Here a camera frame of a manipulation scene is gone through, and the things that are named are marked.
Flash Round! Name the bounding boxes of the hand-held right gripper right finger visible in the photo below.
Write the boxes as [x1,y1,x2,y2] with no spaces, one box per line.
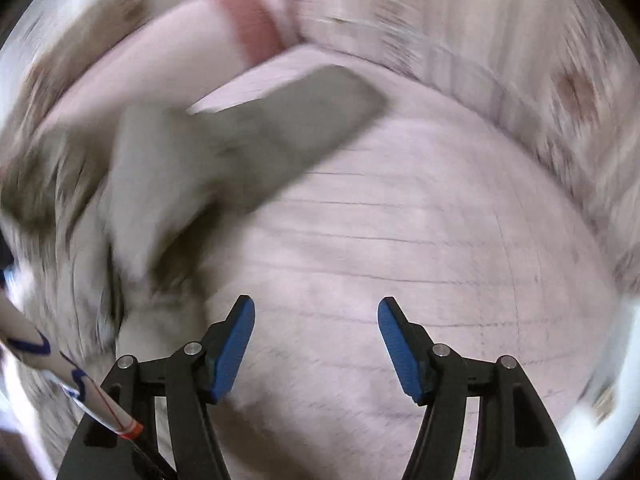
[377,296,577,480]

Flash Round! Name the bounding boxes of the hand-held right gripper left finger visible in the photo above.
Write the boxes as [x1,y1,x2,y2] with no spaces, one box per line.
[57,295,256,480]

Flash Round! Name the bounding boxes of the olive grey quilted jacket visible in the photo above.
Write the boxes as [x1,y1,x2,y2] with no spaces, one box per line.
[0,64,389,361]

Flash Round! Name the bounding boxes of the pink quilted bed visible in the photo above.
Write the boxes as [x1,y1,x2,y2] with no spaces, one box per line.
[187,44,628,480]

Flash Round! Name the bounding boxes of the pink bolster cushion red ends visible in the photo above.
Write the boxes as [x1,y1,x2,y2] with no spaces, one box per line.
[42,0,287,128]

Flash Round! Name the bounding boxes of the striped floral pillow white piping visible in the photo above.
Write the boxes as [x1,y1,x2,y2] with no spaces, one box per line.
[280,0,640,293]

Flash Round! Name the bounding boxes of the white braided cable blue marks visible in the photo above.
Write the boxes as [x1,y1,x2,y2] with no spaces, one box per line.
[0,287,176,480]

